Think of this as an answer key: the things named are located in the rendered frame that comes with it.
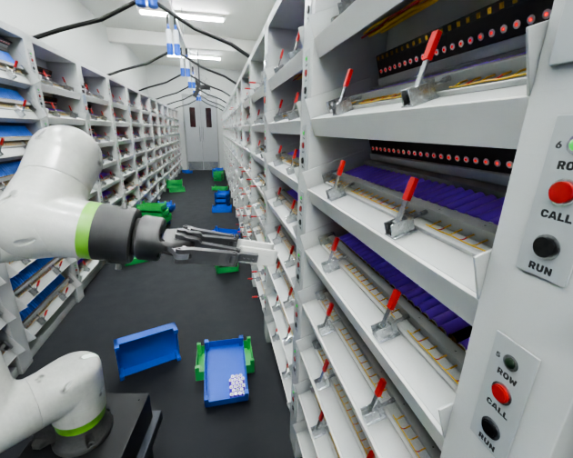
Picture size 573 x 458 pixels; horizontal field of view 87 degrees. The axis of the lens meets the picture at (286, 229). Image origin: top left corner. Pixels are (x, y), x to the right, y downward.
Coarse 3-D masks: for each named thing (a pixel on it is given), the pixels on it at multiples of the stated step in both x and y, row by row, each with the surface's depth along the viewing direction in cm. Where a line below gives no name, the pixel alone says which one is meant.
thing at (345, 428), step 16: (304, 352) 103; (320, 352) 101; (320, 368) 95; (320, 384) 88; (336, 384) 88; (320, 400) 85; (336, 400) 84; (336, 416) 79; (352, 416) 77; (336, 432) 76; (352, 432) 74; (352, 448) 71; (368, 448) 69
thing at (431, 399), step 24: (312, 240) 91; (312, 264) 87; (336, 288) 70; (360, 312) 60; (384, 360) 49; (408, 360) 47; (432, 360) 46; (408, 384) 43; (432, 384) 42; (456, 384) 41; (432, 408) 39; (432, 432) 39
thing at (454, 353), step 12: (336, 252) 82; (348, 252) 78; (348, 264) 75; (360, 264) 71; (372, 276) 65; (384, 288) 60; (408, 312) 53; (420, 324) 49; (432, 324) 49; (432, 336) 47; (444, 336) 46; (432, 348) 46; (444, 348) 44; (456, 348) 44; (456, 360) 42
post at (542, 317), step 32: (544, 64) 23; (544, 96) 23; (544, 128) 23; (544, 160) 24; (512, 192) 26; (512, 224) 26; (512, 256) 27; (512, 288) 27; (544, 288) 24; (480, 320) 30; (512, 320) 27; (544, 320) 24; (480, 352) 30; (544, 352) 24; (480, 384) 30; (544, 384) 24; (544, 416) 24; (448, 448) 35; (480, 448) 31; (512, 448) 27; (544, 448) 25
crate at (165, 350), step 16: (128, 336) 156; (144, 336) 156; (160, 336) 167; (176, 336) 167; (128, 352) 159; (144, 352) 164; (160, 352) 169; (176, 352) 172; (128, 368) 162; (144, 368) 162
